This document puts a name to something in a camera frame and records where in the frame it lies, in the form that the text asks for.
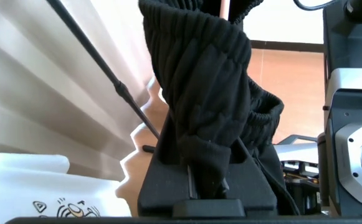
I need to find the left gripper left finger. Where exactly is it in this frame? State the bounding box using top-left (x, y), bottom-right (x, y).
top-left (137, 111), bottom-right (201, 218)

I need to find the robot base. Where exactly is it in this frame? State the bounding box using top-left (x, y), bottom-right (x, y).
top-left (274, 0), bottom-right (362, 218)

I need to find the black clothes rack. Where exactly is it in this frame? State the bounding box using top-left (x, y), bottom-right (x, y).
top-left (45, 0), bottom-right (161, 154)

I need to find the black cable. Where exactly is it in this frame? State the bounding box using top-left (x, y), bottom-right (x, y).
top-left (292, 0), bottom-right (338, 12)

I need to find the white printed garment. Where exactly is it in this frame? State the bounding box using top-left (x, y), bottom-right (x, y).
top-left (0, 151), bottom-right (132, 218)

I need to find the black garment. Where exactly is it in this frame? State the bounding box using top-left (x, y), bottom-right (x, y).
top-left (138, 0), bottom-right (301, 216)

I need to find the beige curtain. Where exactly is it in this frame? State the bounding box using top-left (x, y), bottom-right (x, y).
top-left (0, 0), bottom-right (157, 182)

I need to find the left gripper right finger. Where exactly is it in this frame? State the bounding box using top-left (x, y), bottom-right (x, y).
top-left (222, 138), bottom-right (279, 218)

